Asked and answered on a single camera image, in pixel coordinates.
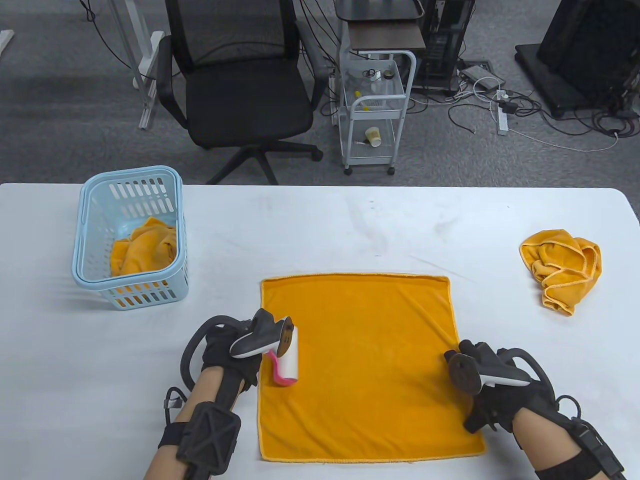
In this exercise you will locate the yellow paper cup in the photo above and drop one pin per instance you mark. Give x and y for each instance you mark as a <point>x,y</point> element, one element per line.
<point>373,136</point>

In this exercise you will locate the person's right hand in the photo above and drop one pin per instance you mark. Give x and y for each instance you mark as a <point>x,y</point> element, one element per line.
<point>515,397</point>

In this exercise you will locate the orange square towel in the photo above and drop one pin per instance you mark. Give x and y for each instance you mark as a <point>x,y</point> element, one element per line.
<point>370,370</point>
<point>565,275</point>
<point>145,247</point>

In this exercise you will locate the grey hand controller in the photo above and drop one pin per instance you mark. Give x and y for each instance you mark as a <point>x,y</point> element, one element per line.
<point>462,372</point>
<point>255,340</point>

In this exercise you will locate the person's right forearm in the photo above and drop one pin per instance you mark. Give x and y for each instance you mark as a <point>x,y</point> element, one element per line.
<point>540,440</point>

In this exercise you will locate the black tray shelf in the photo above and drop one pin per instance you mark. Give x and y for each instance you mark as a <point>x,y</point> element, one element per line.
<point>375,9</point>

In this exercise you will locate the person's left forearm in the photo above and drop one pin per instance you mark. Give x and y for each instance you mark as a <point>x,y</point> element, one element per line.
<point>205,390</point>

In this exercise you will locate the pink lint roller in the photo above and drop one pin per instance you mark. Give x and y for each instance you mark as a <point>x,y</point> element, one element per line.
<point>289,365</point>

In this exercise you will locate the white desk foot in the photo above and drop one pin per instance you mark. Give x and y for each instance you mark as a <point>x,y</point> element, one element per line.
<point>5,42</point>

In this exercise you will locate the person's left hand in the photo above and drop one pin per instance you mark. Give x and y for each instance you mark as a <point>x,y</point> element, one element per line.
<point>225,350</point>

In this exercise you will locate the brown shelf board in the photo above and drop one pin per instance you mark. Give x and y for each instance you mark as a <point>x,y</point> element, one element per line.
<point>385,36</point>

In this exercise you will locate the black plug adapter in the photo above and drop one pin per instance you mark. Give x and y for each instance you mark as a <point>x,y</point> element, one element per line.
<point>509,107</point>

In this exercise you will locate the light blue plastic basket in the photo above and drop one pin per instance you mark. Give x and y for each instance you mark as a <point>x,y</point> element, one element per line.
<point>82,272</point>

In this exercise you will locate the white desk leg frame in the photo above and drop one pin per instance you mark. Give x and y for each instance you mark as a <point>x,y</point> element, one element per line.
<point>150,75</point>

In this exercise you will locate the black computer tower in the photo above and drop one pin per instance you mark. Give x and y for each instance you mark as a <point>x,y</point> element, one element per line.
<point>445,45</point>

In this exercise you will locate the black mesh office chair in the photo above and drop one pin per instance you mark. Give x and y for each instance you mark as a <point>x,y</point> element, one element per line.
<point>250,100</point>

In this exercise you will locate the grey left hand controller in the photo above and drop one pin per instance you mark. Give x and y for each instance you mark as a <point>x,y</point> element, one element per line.
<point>255,340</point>

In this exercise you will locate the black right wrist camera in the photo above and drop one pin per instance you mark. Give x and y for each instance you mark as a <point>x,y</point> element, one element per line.
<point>595,445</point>

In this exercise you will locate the grey right hand controller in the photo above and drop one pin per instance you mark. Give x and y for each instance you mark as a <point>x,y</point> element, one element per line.
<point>462,372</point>

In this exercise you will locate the large black display stand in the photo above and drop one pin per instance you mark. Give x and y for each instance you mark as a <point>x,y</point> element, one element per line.
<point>585,50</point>

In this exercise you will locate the white power strip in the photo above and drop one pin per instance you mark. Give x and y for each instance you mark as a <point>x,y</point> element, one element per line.
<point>502,122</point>

